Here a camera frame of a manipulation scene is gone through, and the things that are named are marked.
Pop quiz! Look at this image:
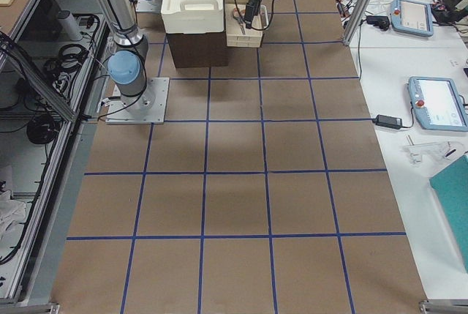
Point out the clear acrylic bracket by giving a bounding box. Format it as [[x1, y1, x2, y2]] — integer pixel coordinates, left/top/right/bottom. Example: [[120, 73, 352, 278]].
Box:
[[402, 135, 466, 165]]

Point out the wooden drawer with white handle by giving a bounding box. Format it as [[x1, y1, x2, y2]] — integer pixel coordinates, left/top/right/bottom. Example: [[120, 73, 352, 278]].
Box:
[[224, 0, 269, 48]]

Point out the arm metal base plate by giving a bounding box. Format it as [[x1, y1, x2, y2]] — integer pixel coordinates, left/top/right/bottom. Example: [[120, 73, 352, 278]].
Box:
[[105, 78, 170, 124]]

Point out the white plastic tray box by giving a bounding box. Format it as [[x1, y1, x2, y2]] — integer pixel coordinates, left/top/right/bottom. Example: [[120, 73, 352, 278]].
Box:
[[161, 0, 224, 34]]

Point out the dark brown wooden cabinet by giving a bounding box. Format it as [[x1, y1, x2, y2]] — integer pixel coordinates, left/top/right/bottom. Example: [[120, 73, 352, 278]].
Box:
[[166, 31, 228, 68]]

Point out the black power adapter brick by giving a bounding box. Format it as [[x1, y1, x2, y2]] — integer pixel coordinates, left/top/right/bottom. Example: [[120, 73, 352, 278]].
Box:
[[372, 114, 403, 130]]

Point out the white crumpled cloth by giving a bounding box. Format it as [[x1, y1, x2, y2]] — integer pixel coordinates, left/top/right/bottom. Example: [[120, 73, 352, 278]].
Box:
[[0, 165, 26, 242]]

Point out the blue teach pendant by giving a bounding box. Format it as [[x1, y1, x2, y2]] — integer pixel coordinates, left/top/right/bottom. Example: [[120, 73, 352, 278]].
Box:
[[407, 76, 467, 132], [389, 0, 434, 37]]

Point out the grey cylinder speaker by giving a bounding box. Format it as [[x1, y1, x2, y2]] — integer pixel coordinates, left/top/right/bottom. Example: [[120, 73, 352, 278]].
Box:
[[56, 10, 83, 41]]

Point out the far blue teach pendant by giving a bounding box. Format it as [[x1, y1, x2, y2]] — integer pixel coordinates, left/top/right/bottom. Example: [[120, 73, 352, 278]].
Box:
[[389, 0, 434, 37]]

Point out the near blue teach pendant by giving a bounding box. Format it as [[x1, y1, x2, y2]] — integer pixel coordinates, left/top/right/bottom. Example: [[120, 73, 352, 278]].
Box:
[[407, 76, 467, 132]]

